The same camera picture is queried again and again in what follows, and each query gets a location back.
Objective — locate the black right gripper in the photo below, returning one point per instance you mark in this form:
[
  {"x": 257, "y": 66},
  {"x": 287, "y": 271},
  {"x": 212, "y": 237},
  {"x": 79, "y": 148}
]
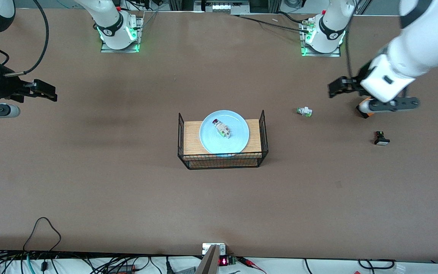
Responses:
[{"x": 7, "y": 84}]

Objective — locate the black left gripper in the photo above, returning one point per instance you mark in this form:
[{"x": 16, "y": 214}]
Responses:
[{"x": 356, "y": 83}]

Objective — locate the light blue round plate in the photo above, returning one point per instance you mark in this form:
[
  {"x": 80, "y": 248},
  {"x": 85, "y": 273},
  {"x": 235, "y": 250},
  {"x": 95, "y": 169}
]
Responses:
[{"x": 236, "y": 144}]

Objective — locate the red capped white button switch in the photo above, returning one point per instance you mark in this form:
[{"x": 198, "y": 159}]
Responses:
[{"x": 222, "y": 129}]

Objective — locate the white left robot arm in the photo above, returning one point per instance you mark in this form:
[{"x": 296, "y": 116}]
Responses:
[{"x": 420, "y": 49}]

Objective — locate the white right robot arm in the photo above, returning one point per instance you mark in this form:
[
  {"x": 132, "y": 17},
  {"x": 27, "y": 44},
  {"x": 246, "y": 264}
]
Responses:
[{"x": 108, "y": 23}]

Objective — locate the orange button box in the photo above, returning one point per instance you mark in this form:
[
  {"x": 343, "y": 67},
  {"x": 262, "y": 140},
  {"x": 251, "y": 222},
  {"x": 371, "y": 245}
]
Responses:
[{"x": 362, "y": 113}]

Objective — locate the black button with white cap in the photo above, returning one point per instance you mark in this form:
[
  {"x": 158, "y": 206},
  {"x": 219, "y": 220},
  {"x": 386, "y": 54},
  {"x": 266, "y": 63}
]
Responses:
[{"x": 381, "y": 140}]

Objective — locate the black power adapter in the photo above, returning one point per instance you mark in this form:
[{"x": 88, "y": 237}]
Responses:
[{"x": 122, "y": 269}]

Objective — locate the clear plastic piece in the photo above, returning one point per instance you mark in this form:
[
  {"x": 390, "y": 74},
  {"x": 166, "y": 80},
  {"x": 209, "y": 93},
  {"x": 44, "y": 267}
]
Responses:
[{"x": 399, "y": 269}]

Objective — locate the red probe clip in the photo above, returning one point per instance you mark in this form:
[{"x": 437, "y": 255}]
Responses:
[{"x": 249, "y": 262}]

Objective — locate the red digit display module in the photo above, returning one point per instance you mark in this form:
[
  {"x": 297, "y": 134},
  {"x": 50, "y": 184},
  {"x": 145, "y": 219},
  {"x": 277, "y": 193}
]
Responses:
[{"x": 223, "y": 261}]

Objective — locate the white mounting block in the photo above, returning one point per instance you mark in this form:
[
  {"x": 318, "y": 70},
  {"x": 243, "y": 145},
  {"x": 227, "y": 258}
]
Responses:
[{"x": 205, "y": 248}]

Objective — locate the grey metal bar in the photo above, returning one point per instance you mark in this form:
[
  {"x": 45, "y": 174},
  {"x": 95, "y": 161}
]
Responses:
[{"x": 209, "y": 262}]

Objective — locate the grey box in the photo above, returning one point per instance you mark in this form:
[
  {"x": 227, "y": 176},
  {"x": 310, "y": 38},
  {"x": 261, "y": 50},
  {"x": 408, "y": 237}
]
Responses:
[{"x": 186, "y": 271}]

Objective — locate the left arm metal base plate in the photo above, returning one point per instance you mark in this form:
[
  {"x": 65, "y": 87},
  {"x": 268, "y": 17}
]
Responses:
[{"x": 319, "y": 54}]

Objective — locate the green capped white button switch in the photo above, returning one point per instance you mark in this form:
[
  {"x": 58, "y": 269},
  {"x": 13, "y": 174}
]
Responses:
[{"x": 305, "y": 112}]

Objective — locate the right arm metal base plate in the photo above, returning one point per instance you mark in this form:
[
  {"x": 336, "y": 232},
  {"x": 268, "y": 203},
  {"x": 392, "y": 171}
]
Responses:
[{"x": 120, "y": 50}]

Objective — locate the aluminium frame with white device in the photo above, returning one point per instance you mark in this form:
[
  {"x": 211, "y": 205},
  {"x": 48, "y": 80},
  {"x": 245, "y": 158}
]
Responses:
[{"x": 221, "y": 7}]

